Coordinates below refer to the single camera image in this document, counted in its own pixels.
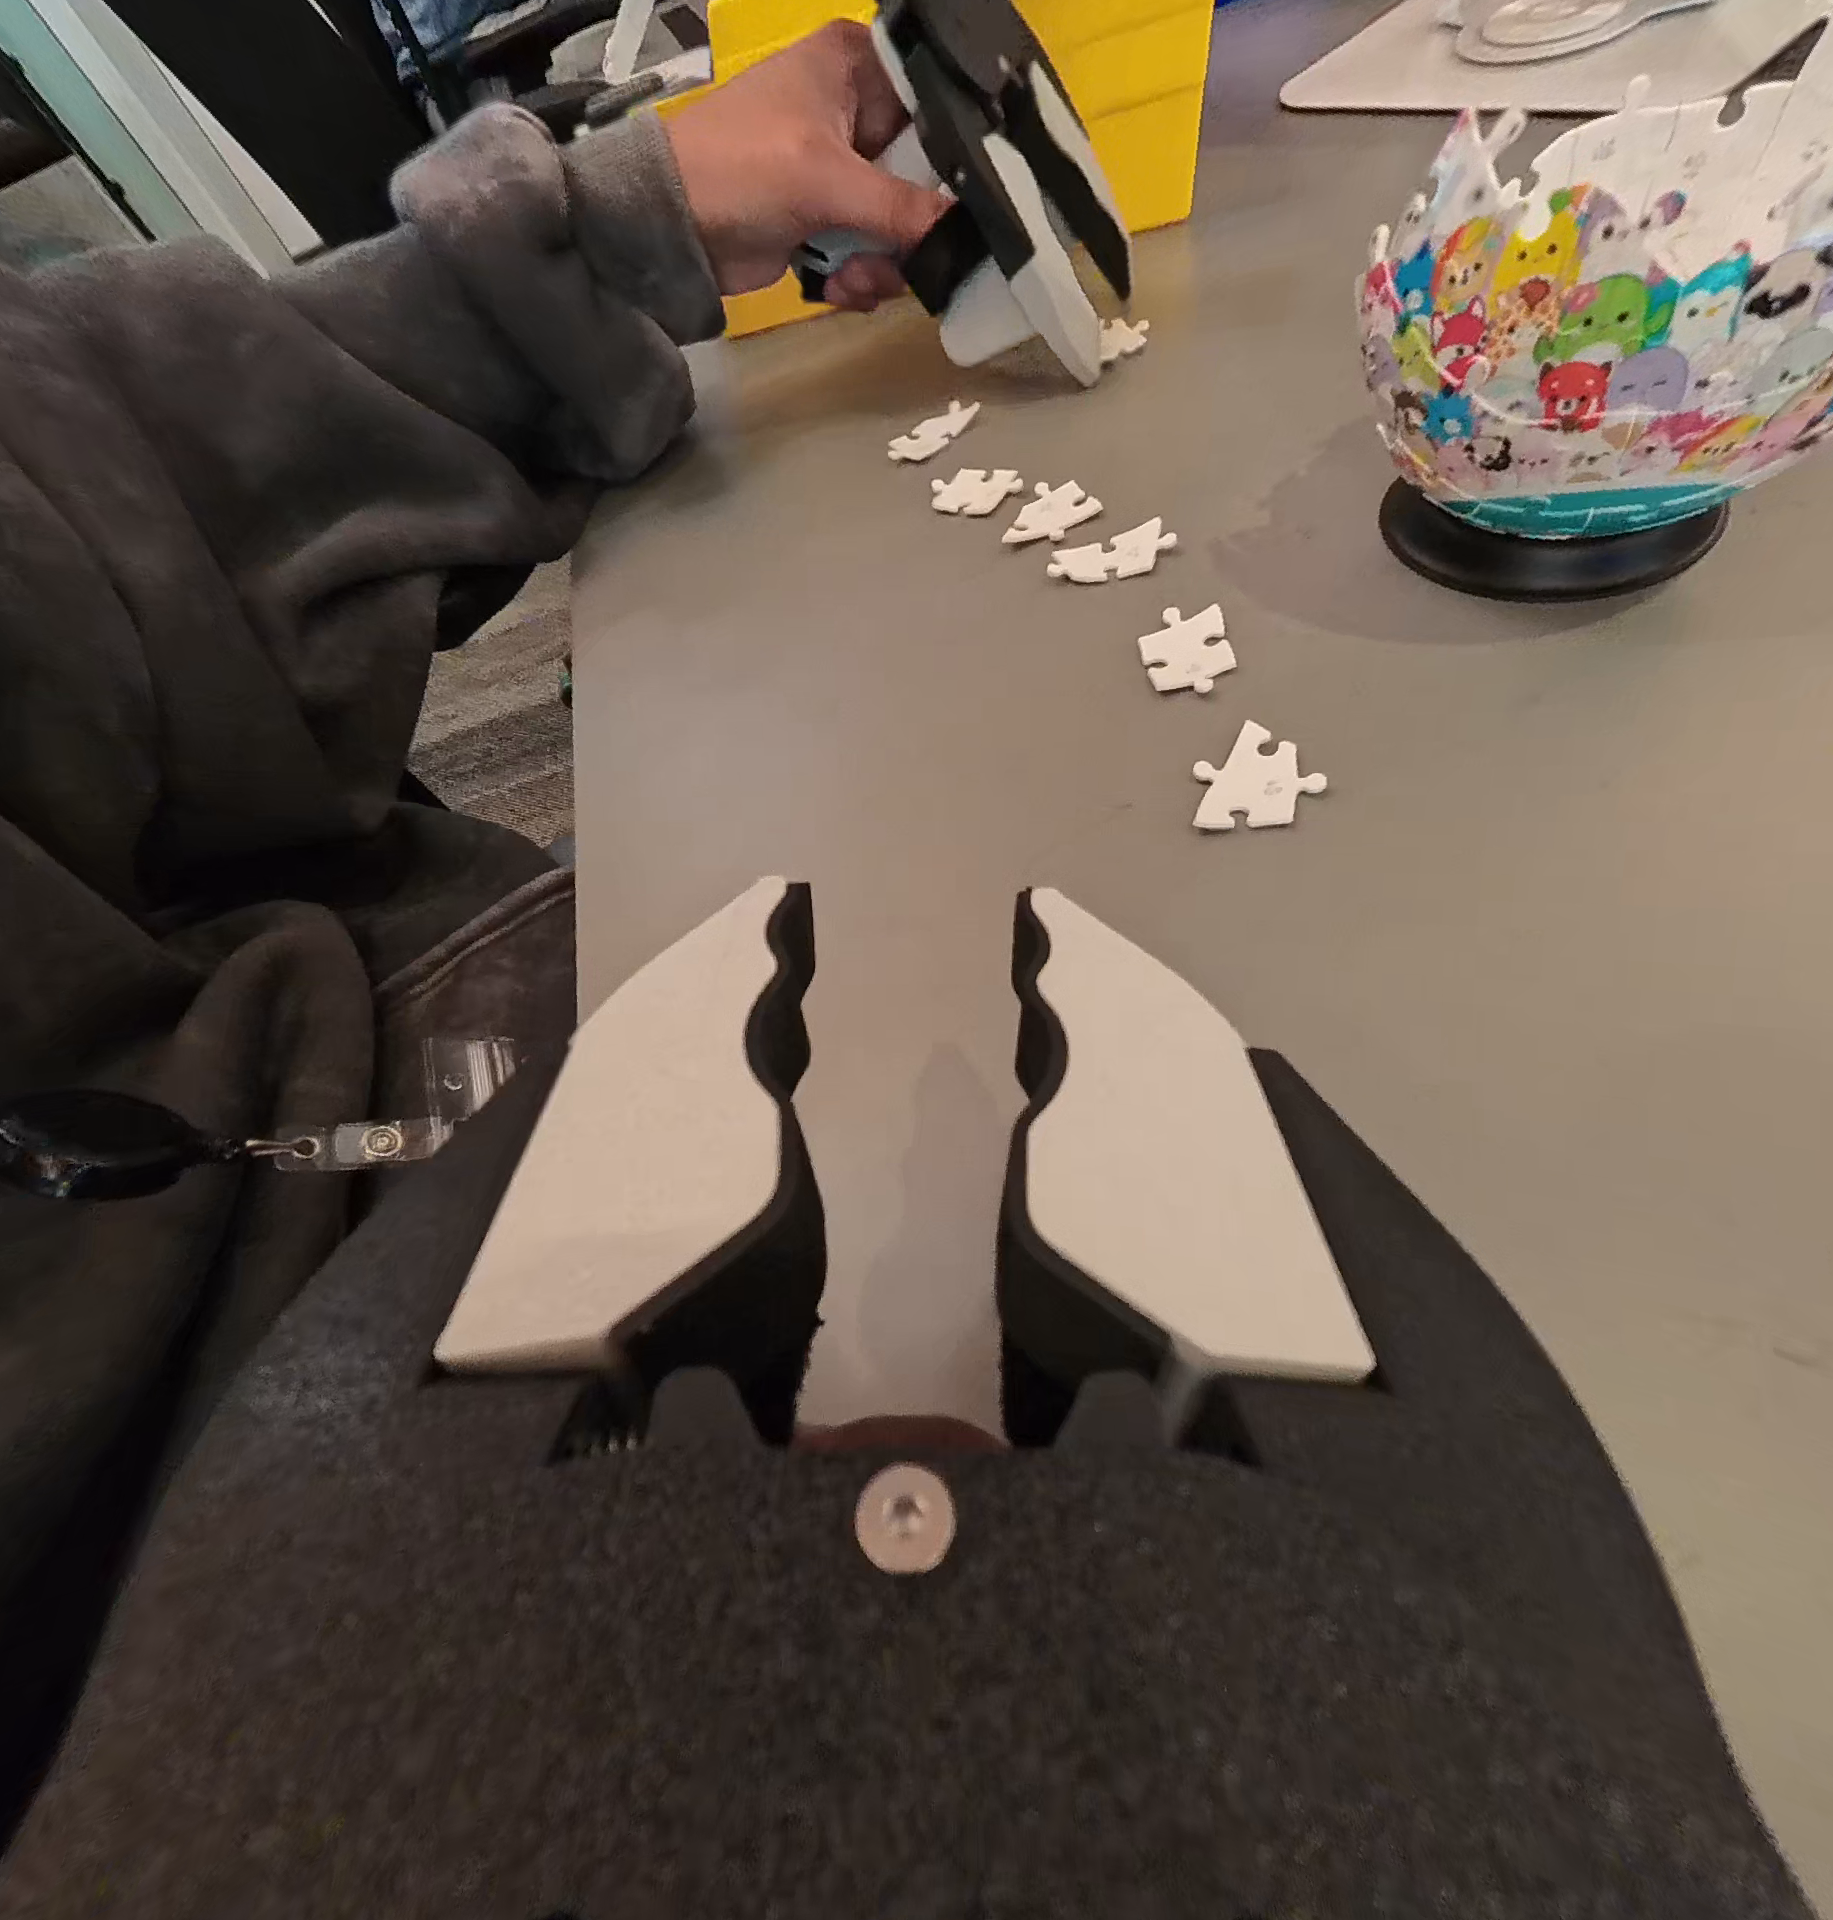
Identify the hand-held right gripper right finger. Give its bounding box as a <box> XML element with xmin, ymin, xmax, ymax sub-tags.
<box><xmin>997</xmin><ymin>890</ymin><xmax>1380</xmax><ymax>1411</ymax></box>

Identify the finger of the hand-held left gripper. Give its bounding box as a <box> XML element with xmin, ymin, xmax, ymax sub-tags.
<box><xmin>940</xmin><ymin>221</ymin><xmax>1109</xmax><ymax>397</ymax></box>
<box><xmin>997</xmin><ymin>72</ymin><xmax>1138</xmax><ymax>302</ymax></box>

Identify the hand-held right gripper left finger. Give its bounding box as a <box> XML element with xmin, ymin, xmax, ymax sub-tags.
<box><xmin>440</xmin><ymin>877</ymin><xmax>827</xmax><ymax>1411</ymax></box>

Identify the black ball stand ring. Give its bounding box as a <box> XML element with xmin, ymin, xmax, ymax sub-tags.
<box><xmin>1375</xmin><ymin>470</ymin><xmax>1736</xmax><ymax>607</ymax></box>

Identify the partly built white puzzle ball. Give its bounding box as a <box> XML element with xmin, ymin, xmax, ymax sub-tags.
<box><xmin>1355</xmin><ymin>17</ymin><xmax>1833</xmax><ymax>546</ymax></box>

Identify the person's left hand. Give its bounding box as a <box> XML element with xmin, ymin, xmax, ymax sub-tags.
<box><xmin>669</xmin><ymin>17</ymin><xmax>964</xmax><ymax>317</ymax></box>

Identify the yellow plastic bin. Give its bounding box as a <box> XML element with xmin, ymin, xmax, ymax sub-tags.
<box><xmin>654</xmin><ymin>0</ymin><xmax>1219</xmax><ymax>343</ymax></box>

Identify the black office chair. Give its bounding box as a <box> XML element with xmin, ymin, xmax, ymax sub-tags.
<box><xmin>108</xmin><ymin>0</ymin><xmax>440</xmax><ymax>239</ymax></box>

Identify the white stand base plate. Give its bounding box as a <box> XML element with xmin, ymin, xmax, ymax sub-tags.
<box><xmin>1276</xmin><ymin>0</ymin><xmax>1833</xmax><ymax>119</ymax></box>

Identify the black lanyard with clip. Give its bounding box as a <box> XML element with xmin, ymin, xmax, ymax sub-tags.
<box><xmin>0</xmin><ymin>1037</ymin><xmax>528</xmax><ymax>1206</ymax></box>

